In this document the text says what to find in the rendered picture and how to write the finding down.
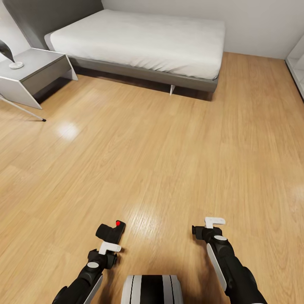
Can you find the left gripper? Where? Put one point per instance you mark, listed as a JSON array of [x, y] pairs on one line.
[[108, 259]]

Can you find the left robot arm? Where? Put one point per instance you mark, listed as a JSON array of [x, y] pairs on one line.
[[84, 288]]

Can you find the bed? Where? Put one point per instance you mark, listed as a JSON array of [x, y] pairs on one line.
[[179, 51]]

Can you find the table lamp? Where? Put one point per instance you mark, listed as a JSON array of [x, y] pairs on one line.
[[5, 50]]

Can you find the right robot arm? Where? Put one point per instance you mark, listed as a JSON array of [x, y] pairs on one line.
[[236, 280]]

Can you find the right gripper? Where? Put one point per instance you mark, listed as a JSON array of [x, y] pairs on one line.
[[201, 231]]

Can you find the camera tripod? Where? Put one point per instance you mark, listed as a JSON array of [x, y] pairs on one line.
[[22, 109]]

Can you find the digital camera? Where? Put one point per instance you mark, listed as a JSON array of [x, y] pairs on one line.
[[111, 235]]

